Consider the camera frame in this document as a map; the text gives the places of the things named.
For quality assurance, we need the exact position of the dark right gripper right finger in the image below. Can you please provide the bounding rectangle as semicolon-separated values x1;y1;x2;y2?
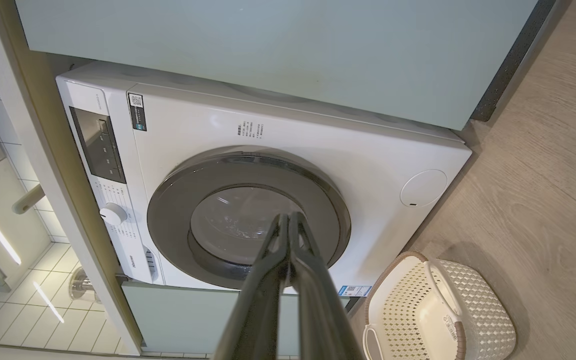
289;212;364;360

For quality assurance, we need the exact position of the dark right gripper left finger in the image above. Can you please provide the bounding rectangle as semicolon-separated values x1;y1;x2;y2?
213;213;289;360

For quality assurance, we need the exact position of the washing machine glass door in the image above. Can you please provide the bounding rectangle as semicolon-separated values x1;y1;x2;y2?
146;146;352;291

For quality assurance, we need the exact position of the white front-load washing machine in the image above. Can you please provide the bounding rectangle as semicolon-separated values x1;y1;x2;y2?
55;60;473;301

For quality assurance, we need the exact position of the white washing machine dial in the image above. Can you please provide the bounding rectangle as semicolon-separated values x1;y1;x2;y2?
99;202;128;226

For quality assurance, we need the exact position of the washing machine display panel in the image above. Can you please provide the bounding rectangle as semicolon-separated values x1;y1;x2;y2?
69;106;127;184

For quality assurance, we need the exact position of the blue energy label sticker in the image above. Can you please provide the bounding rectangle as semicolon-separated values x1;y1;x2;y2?
338;285;373;298

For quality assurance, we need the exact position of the teal cabinet beside energy label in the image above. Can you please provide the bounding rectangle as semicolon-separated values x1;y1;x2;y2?
122;281;351;357

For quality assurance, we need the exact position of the paper label inside basket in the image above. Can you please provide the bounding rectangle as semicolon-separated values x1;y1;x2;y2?
442;314;462;342

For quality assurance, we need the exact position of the white perforated laundry basket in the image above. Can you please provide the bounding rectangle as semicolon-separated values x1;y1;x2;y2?
362;251;517;360

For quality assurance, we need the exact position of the round white filter cover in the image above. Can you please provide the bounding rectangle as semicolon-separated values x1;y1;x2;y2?
400;169;449;208

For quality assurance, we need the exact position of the black QR code sticker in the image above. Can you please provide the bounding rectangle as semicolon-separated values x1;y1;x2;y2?
128;93;147;132

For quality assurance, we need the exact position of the beige countertop edge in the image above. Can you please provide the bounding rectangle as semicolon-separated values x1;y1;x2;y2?
0;0;144;357

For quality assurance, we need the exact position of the teal cabinet with grey side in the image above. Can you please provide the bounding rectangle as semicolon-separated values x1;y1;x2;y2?
15;0;559;132

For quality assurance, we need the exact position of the chrome wall valve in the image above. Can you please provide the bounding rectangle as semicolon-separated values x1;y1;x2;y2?
68;266;103;304

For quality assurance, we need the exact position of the white lever handle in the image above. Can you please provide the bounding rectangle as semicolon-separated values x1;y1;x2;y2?
12;184;46;215

